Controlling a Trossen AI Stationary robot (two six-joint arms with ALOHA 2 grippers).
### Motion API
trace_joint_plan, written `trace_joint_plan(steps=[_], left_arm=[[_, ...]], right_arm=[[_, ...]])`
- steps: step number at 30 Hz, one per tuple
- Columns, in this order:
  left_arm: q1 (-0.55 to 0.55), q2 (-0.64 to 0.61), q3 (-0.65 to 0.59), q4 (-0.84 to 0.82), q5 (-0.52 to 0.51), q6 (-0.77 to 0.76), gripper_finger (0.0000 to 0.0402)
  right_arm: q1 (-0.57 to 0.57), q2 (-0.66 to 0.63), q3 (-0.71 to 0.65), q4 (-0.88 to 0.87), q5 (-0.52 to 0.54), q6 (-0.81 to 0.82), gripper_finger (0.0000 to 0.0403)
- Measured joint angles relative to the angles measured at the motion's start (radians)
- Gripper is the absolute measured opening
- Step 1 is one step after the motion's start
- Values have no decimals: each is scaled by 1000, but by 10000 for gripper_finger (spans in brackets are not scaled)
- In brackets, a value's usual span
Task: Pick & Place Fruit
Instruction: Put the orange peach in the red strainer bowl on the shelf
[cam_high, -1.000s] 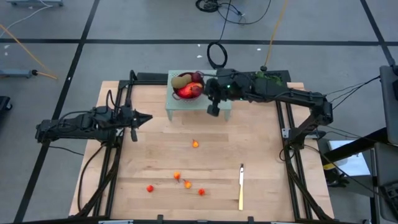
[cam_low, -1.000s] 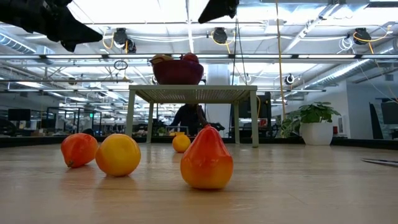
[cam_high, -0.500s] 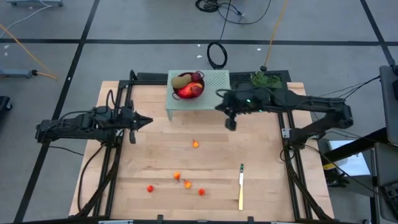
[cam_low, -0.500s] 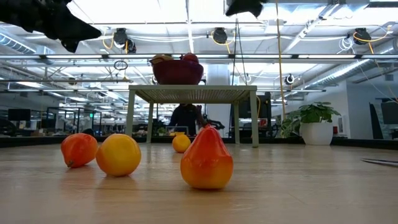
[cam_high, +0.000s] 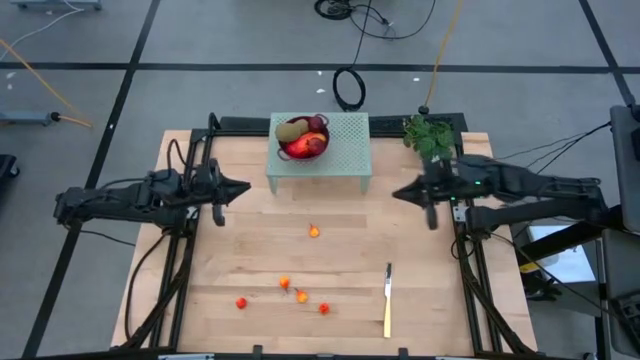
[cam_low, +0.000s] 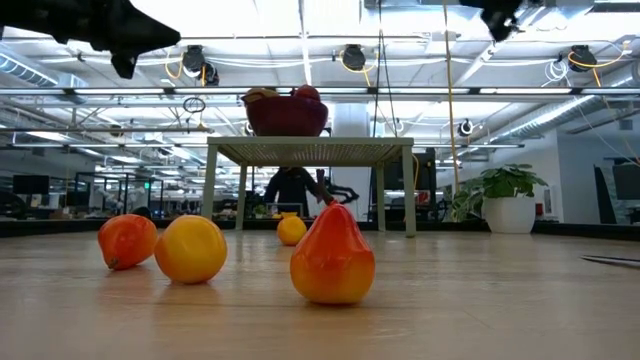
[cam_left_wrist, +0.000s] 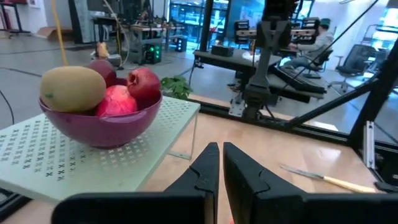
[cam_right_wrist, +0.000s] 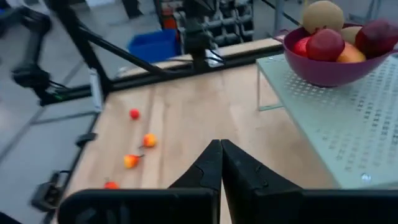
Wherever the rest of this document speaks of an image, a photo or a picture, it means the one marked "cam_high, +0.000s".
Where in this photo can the red yellow mango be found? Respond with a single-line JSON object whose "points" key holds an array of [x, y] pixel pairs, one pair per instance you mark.
{"points": [[300, 147]]}

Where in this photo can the black chair base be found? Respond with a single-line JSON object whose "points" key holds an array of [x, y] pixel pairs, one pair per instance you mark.
{"points": [[7, 167]]}

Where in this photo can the gray stand base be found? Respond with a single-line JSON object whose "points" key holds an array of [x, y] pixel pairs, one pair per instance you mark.
{"points": [[55, 4], [25, 118]]}

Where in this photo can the small orange fruit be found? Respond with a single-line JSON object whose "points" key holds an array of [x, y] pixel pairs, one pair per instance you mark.
{"points": [[284, 282]]}

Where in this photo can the green potted plant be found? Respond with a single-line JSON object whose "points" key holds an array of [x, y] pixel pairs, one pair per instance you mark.
{"points": [[430, 140]]}

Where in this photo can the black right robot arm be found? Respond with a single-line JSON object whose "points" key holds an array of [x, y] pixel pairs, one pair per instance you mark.
{"points": [[525, 182]]}

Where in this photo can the gray equipment cabinet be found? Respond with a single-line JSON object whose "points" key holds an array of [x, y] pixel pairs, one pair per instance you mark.
{"points": [[625, 165]]}

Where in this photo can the pale green perforated metal shelf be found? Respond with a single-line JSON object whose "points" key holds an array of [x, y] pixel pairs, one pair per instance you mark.
{"points": [[350, 150]]}

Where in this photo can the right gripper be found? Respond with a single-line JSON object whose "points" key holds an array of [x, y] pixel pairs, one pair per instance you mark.
{"points": [[435, 187]]}

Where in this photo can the small yellow orange pear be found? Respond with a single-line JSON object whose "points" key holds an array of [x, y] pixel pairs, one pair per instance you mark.
{"points": [[302, 297]]}

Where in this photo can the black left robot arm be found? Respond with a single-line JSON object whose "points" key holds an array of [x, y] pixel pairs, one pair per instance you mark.
{"points": [[125, 200]]}

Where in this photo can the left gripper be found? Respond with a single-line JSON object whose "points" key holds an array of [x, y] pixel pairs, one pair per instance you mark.
{"points": [[210, 187]]}

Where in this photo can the purple colander bowl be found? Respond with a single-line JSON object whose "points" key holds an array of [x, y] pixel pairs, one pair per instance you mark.
{"points": [[326, 135]]}

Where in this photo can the small red fruit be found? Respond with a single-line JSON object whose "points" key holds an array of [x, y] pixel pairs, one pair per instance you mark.
{"points": [[241, 303], [324, 308]]}

